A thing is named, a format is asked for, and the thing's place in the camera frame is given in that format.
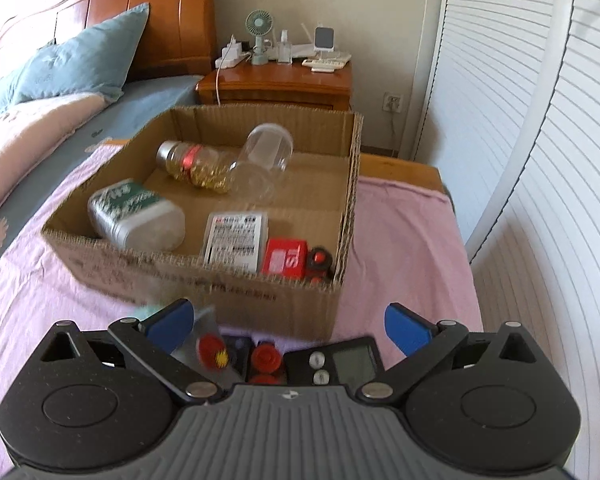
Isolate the grey cartoon figure toy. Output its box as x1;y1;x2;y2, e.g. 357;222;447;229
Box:
132;299;242;391

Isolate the black digital timer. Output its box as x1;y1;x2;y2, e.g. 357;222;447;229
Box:
283;336;385;392

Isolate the black red toy car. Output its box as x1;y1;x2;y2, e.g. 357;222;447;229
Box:
226;336;284;385

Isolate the white green pill bottle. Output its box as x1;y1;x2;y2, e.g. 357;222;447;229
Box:
87;179;186;252

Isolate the clear staples box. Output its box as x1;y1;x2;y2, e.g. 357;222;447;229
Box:
201;211;268;272

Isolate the red toy train block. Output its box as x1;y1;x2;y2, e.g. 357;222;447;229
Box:
261;238;334;283

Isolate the gold capsule glass bottle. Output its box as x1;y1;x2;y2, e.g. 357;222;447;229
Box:
156;141;235;194

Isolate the clear plastic cup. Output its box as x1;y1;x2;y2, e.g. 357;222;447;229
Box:
230;122;294;204

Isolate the pink table cloth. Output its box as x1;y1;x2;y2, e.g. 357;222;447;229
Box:
0;146;482;478

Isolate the brown cardboard box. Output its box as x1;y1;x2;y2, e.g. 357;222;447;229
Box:
42;104;363;340

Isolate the blue bed sheet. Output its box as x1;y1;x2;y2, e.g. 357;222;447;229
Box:
0;75;200;259

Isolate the pink floral quilt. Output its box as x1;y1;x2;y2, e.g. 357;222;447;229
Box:
0;92;108;207

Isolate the white louvered closet door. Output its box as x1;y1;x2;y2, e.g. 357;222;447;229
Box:
415;0;600;479

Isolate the wooden nightstand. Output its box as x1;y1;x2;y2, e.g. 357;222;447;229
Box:
196;62;352;110

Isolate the blue pillow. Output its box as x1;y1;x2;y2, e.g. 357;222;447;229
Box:
0;2;150;112

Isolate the white power strip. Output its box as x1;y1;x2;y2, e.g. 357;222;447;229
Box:
215;36;249;70

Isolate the white remote control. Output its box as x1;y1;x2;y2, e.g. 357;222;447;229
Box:
302;52;352;73

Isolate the clear spray bottle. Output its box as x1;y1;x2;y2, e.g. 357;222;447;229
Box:
277;29;294;65

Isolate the white smart display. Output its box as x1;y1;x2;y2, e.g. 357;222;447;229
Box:
314;25;335;58

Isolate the small green desk fan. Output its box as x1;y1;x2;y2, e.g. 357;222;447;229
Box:
245;9;274;66

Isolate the wooden headboard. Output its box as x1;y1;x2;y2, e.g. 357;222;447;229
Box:
0;0;216;80

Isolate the wall power outlet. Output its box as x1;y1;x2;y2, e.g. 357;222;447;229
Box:
382;92;403;114

